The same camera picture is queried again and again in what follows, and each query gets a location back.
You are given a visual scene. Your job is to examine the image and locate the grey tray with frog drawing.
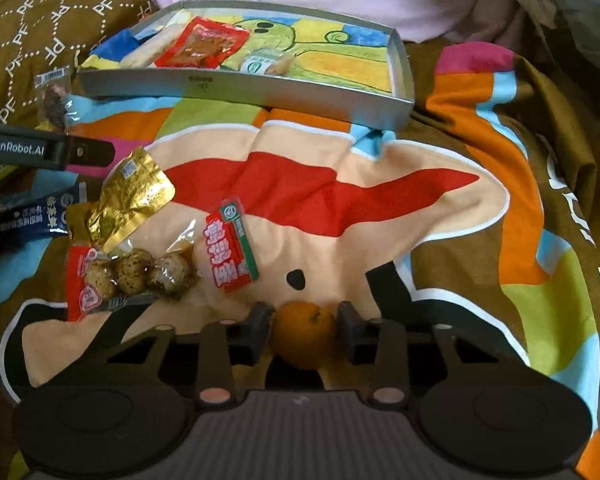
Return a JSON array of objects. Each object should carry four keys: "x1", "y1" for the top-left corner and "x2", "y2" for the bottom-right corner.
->
[{"x1": 76, "y1": 0, "x2": 415, "y2": 131}]

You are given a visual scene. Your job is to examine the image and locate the red green quail egg packet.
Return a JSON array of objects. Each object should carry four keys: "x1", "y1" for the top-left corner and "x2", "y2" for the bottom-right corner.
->
[{"x1": 202, "y1": 194, "x2": 261, "y2": 295}]

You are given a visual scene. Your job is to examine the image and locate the clear quail egg packet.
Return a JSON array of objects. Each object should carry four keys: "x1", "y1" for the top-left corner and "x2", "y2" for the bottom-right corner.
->
[{"x1": 65, "y1": 237, "x2": 206, "y2": 322}]

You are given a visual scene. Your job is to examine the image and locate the gold foil packet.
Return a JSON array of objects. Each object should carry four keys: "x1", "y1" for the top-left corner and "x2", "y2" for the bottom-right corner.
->
[{"x1": 86, "y1": 146, "x2": 177, "y2": 257}]

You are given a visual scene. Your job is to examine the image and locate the clear packet with barcode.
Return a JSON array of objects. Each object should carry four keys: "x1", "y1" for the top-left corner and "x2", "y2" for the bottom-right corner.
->
[{"x1": 34, "y1": 66, "x2": 76, "y2": 130}]

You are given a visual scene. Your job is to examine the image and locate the brown patterned pillow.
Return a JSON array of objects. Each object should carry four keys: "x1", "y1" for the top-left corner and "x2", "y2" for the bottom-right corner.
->
[{"x1": 0, "y1": 0, "x2": 153, "y2": 121}]

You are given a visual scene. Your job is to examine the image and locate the colourful cartoon blanket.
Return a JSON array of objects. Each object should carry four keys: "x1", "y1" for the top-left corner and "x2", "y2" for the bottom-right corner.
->
[{"x1": 0, "y1": 40, "x2": 600, "y2": 480}]

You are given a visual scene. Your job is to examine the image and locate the plastic-wrapped bedding bundle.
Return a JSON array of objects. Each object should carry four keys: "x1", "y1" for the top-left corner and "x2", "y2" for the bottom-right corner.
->
[{"x1": 500, "y1": 0, "x2": 600, "y2": 61}]

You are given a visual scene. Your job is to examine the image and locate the red snack packet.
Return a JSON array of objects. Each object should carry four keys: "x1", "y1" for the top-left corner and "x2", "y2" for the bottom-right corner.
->
[{"x1": 154, "y1": 16, "x2": 252, "y2": 71}]

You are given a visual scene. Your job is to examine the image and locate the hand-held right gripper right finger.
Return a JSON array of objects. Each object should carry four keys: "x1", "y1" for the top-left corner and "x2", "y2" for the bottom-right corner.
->
[{"x1": 336, "y1": 301, "x2": 507, "y2": 407}]

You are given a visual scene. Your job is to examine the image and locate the small green white packet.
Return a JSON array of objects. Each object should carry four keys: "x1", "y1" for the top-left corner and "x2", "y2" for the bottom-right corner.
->
[{"x1": 239, "y1": 46, "x2": 297, "y2": 77}]

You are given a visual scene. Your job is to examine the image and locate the puffed rice bar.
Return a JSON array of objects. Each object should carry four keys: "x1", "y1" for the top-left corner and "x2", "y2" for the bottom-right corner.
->
[{"x1": 119, "y1": 24, "x2": 183, "y2": 69}]

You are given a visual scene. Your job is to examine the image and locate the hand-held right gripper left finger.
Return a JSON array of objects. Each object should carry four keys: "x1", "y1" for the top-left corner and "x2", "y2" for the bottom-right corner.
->
[{"x1": 97, "y1": 302, "x2": 277, "y2": 407}]

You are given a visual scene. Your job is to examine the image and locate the tangerine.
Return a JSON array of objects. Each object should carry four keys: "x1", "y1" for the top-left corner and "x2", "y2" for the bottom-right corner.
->
[{"x1": 271, "y1": 301, "x2": 340, "y2": 371}]

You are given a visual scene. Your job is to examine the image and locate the long blue white packet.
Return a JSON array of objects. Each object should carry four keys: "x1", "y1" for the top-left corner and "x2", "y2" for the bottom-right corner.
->
[{"x1": 0, "y1": 184, "x2": 90, "y2": 247}]

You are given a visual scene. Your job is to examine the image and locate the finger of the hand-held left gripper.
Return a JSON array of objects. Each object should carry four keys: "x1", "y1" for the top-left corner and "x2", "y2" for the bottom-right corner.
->
[{"x1": 65, "y1": 139, "x2": 117, "y2": 167}]

